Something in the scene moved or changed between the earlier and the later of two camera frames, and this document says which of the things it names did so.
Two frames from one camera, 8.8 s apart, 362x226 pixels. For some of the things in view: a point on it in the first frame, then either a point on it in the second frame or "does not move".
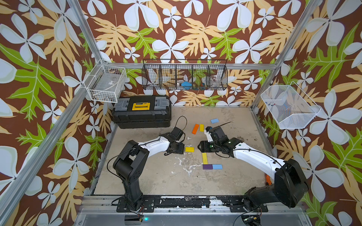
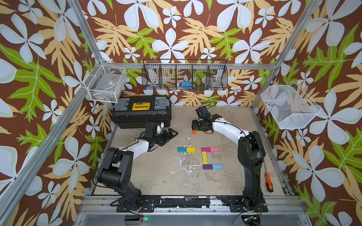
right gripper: (203, 147) → (193, 125)
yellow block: (189, 149) does not move
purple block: (207, 166) does not move
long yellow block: (205, 158) does not move
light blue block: (217, 166) does not move
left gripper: (181, 148) → (167, 138)
